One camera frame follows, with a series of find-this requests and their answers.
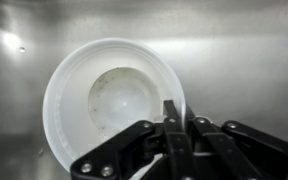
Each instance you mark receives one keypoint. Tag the stainless steel sink basin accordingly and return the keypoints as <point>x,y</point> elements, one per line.
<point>237,66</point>

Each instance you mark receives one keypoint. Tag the white plastic bowl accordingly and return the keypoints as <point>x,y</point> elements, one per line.
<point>114,100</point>

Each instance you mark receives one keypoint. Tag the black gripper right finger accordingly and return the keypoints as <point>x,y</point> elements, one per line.
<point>244,146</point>

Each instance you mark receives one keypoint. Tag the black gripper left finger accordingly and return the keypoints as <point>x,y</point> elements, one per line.
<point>127,146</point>

